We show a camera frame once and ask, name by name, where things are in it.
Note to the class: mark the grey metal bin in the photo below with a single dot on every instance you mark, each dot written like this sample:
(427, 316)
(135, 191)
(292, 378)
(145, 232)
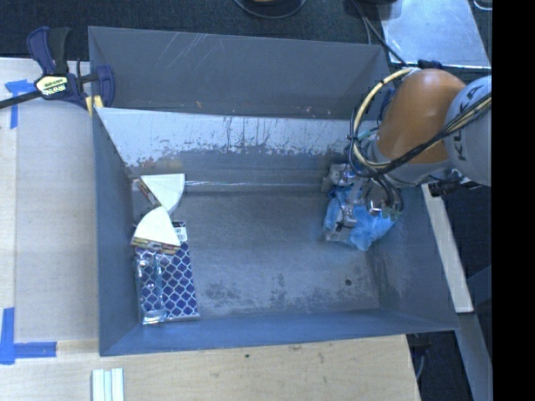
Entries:
(271, 240)

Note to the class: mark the white wedge-shaped box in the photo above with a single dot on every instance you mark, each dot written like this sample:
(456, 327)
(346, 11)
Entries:
(169, 188)
(156, 228)

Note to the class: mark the black cylinder on white bracket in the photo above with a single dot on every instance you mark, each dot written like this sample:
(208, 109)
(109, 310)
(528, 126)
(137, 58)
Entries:
(443, 187)

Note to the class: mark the blue crumpled cloth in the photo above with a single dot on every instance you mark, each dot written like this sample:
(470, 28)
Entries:
(374, 230)

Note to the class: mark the pale wood board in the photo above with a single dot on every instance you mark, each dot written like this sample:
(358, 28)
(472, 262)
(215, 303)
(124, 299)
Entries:
(54, 224)

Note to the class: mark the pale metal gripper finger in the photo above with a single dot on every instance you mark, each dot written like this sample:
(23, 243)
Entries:
(335, 177)
(339, 231)

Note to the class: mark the blue patterned packet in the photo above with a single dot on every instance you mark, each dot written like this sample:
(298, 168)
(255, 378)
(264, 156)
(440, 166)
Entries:
(177, 278)

